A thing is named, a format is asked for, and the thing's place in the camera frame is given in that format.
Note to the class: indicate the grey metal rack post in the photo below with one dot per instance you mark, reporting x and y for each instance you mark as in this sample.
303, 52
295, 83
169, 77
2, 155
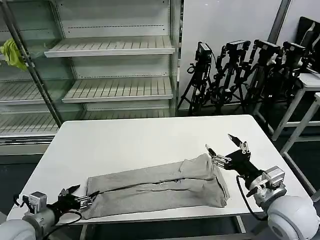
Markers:
32, 67

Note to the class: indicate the white metal-frame side table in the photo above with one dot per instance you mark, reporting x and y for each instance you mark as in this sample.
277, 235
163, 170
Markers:
300, 132
310, 81

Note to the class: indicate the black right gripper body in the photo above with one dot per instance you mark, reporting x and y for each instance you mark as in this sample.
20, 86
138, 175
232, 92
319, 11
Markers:
240, 162

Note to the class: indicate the white folding table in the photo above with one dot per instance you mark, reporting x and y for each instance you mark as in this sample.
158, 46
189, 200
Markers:
140, 140

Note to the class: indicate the flat black camera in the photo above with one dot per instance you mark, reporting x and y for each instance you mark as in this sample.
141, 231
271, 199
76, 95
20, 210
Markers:
295, 47
267, 46
237, 45

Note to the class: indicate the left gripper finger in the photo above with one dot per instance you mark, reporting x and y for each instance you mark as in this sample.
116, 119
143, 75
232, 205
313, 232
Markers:
68, 191
86, 200

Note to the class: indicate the black monitor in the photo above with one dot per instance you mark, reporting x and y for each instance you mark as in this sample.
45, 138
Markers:
306, 37

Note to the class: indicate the grey slanted wall beam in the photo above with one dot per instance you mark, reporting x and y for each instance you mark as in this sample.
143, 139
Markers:
280, 20

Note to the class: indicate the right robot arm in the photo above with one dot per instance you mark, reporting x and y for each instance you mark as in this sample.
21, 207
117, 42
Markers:
290, 215

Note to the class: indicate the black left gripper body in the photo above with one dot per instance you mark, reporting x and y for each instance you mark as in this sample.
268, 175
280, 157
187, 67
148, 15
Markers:
70, 203

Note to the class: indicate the grey printed t-shirt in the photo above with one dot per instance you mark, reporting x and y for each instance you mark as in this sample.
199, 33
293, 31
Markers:
155, 192

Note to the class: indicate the boxy black camera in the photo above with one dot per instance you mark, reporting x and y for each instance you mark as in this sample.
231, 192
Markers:
203, 52

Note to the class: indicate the black tripod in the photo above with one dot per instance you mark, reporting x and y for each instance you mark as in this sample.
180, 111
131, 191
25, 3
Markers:
228, 80
285, 80
197, 85
258, 82

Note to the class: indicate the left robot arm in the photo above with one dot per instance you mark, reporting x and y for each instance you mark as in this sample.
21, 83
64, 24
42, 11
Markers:
22, 225

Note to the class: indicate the white empty shelf unit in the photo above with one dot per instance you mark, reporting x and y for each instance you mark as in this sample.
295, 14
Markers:
117, 65

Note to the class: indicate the yellow-green cloth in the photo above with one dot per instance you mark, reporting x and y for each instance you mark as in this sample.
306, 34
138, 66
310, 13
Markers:
12, 53

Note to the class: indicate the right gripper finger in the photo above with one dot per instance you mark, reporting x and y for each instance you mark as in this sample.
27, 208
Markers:
218, 160
243, 147

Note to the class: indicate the glass-sided shelf cabinet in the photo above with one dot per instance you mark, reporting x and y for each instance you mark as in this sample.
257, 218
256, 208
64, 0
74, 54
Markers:
22, 100

